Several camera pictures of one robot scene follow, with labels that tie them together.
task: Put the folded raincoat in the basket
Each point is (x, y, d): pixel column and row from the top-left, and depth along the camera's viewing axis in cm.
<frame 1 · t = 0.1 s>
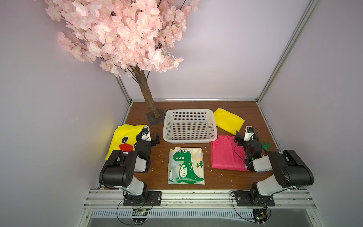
left hand: (151, 130, 90), fingers open
right hand: (246, 129, 89), fingers open
white plastic perforated basket: (190, 126, 105), on the table
dinosaur print folded raincoat: (185, 166, 83), point 4 cm above the table
pink folded raincoat: (227, 154, 87), point 4 cm above the table
plain yellow folded raincoat: (227, 122, 112), on the table
yellow duck face raincoat: (124, 138, 98), point 2 cm above the table

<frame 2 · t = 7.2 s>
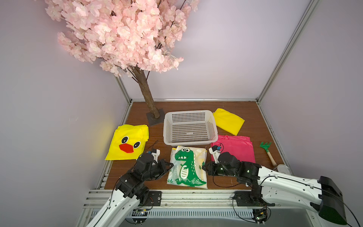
left hand: (176, 166, 73), fingers closed
right hand: (200, 167, 72), fingers closed
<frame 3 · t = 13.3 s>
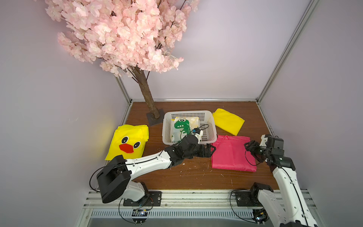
left hand: (212, 149, 75), fingers open
right hand: (249, 143, 79), fingers open
dinosaur print folded raincoat: (181, 126, 98), point 7 cm above the table
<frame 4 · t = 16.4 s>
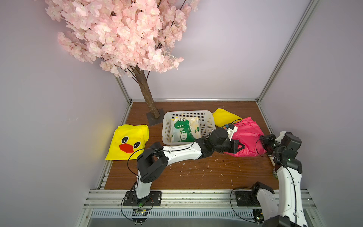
left hand: (248, 150, 68), fingers closed
right hand: (263, 132, 76), fingers closed
pink folded raincoat: (248, 134, 81), point 18 cm above the table
the other named things where they were.

